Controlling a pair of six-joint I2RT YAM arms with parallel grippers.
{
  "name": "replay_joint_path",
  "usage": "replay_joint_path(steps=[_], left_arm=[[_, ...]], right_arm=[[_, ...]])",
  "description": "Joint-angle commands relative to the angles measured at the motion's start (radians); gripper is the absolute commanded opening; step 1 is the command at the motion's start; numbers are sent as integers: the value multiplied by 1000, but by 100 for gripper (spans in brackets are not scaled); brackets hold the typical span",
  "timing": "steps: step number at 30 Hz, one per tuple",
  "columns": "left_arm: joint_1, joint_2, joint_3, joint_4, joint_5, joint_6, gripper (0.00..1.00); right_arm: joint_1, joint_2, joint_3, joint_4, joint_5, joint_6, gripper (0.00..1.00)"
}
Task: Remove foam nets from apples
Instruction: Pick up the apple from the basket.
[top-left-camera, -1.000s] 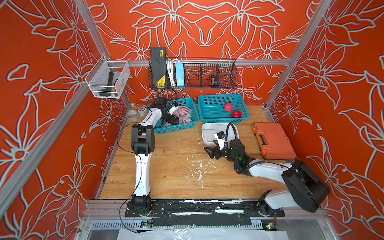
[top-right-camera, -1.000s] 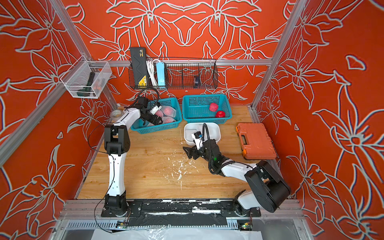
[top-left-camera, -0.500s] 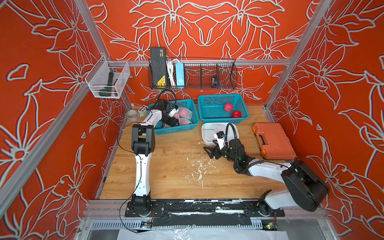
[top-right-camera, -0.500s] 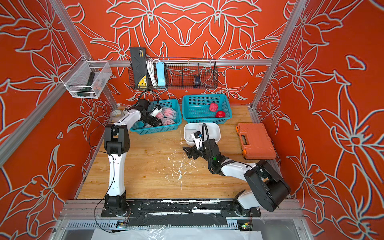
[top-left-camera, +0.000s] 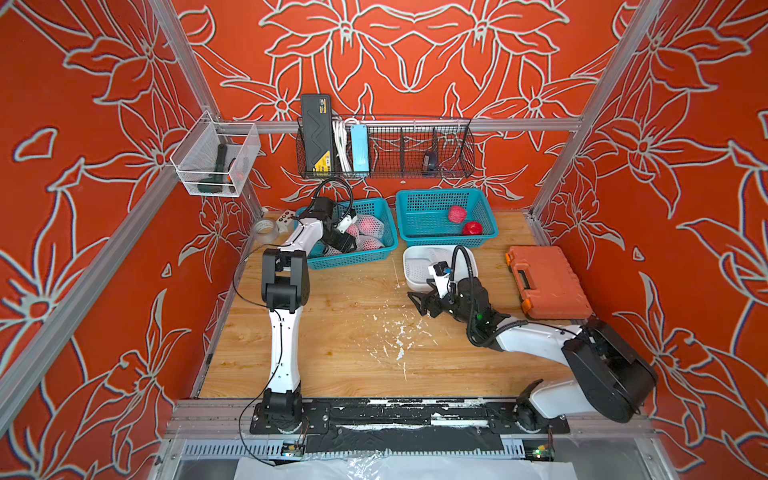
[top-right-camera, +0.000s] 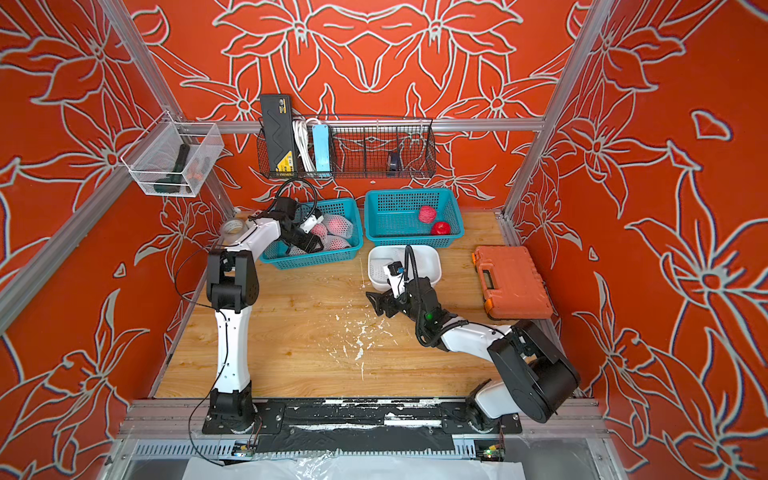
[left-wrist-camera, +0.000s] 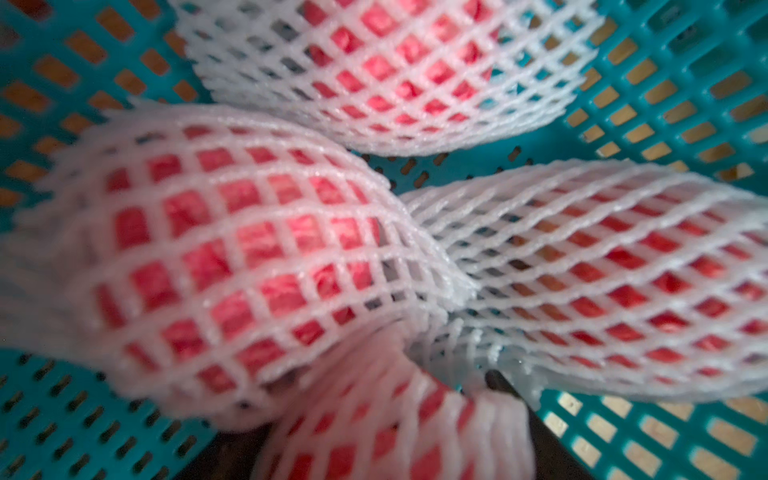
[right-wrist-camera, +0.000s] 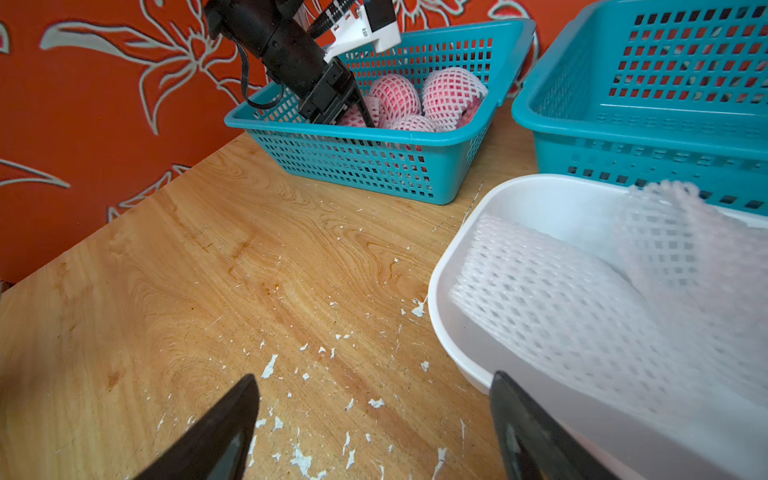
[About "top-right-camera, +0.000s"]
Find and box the teal basket for bare apples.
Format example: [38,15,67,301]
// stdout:
[364,188,465,248]

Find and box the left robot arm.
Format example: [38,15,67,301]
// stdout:
[202,197,323,435]

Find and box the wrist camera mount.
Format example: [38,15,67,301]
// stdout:
[383,261,406,298]
[299,214,324,233]

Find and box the black box device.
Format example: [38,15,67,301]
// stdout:
[260,94,297,177]

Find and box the orange tool case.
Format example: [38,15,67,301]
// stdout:
[472,245,554,320]

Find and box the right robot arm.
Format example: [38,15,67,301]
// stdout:
[366,262,580,430]

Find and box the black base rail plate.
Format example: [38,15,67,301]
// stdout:
[196,397,522,461]

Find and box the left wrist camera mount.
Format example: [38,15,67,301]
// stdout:
[299,214,324,233]

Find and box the black wire wall basket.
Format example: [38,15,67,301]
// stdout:
[256,116,437,179]

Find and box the light blue power bank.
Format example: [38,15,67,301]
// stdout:
[312,124,331,174]

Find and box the teal basket with netted apples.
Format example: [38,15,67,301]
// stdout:
[260,198,363,270]

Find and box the white plastic tub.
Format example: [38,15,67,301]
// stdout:
[368,245,442,292]

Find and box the white coiled cable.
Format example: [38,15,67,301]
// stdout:
[292,118,319,175]

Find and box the clear acrylic wall box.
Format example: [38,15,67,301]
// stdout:
[120,112,224,198]

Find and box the clear tape roll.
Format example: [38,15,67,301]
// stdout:
[220,219,248,243]

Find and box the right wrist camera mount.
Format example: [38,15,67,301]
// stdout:
[383,261,406,298]

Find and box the dark green handled tool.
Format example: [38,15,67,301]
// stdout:
[154,143,190,194]

